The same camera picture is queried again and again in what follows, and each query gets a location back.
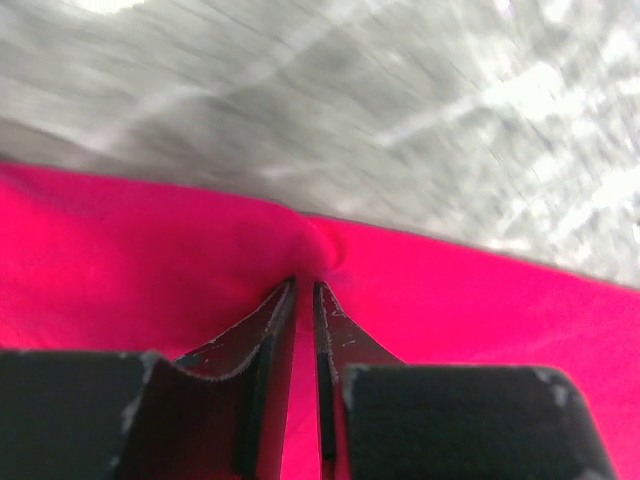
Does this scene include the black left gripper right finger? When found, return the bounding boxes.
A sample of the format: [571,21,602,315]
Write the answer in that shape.
[313,282,615,479]

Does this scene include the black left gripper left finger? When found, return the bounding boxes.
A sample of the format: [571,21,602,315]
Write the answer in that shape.
[1,280,296,479]

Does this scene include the hot pink t-shirt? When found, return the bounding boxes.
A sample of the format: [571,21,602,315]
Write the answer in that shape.
[1,162,639,479]

